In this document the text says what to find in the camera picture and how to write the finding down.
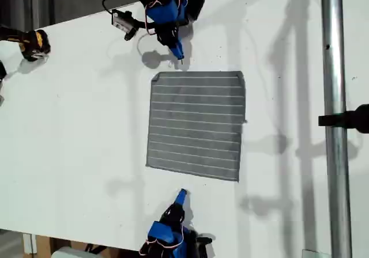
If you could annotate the steel post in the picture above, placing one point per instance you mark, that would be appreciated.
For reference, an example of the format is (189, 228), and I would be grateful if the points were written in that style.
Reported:
(334, 68)

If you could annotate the grey striped towel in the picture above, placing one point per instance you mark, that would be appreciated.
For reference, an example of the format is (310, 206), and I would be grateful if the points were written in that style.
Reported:
(196, 125)

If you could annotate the short black camera stalk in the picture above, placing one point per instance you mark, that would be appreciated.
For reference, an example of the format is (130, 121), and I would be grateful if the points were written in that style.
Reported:
(144, 24)

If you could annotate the cardboard box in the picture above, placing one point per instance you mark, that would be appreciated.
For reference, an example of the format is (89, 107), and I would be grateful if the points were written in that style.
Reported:
(43, 245)

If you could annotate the black clamp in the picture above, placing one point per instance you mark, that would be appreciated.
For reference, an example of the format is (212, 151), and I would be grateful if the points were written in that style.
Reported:
(346, 119)

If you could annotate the white plastic container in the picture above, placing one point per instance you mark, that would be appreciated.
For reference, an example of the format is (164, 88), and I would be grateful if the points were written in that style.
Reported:
(69, 252)

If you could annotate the black camera box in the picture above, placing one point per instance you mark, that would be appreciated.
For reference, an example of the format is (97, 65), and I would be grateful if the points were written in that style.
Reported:
(124, 20)
(203, 248)

